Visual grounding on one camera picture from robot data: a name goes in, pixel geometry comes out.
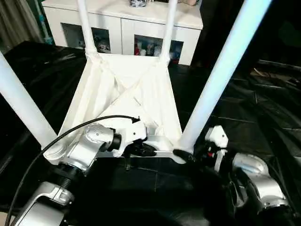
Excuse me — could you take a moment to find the white plastic table top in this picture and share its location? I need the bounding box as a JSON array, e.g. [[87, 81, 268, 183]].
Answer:
[[43, 53, 190, 165]]

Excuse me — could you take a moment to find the black table mat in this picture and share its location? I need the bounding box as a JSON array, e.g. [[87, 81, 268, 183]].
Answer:
[[0, 41, 301, 226]]

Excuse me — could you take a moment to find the white glass-door cabinet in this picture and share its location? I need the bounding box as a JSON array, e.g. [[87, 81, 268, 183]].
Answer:
[[42, 0, 203, 65]]

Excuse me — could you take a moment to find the small patterned ornament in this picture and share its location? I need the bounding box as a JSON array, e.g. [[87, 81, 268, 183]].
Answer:
[[128, 0, 148, 7]]

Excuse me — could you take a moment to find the grey curtain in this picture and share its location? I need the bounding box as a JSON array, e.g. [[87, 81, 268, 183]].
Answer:
[[0, 0, 42, 49]]

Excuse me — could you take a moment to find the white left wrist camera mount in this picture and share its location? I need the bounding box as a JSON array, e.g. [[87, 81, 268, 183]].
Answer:
[[112, 116, 148, 158]]

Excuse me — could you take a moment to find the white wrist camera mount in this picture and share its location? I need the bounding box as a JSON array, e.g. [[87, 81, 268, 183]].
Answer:
[[205, 125, 229, 172], [112, 116, 148, 158]]

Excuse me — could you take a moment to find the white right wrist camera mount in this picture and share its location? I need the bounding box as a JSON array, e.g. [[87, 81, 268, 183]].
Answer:
[[205, 125, 229, 172]]

